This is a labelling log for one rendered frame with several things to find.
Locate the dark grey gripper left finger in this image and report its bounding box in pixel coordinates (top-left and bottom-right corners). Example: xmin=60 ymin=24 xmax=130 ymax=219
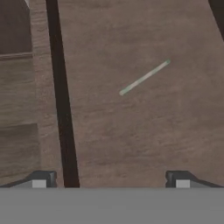
xmin=0 ymin=170 xmax=58 ymax=189

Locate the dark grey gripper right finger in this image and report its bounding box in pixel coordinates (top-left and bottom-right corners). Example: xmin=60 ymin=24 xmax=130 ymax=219
xmin=164 ymin=170 xmax=224 ymax=189

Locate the brown wooden drawer front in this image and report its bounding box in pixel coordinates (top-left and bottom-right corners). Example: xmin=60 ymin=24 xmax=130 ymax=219
xmin=0 ymin=122 xmax=42 ymax=179
xmin=0 ymin=52 xmax=39 ymax=128

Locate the pale green-tipped straw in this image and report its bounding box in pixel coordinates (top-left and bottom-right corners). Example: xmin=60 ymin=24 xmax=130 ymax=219
xmin=118 ymin=58 xmax=172 ymax=97

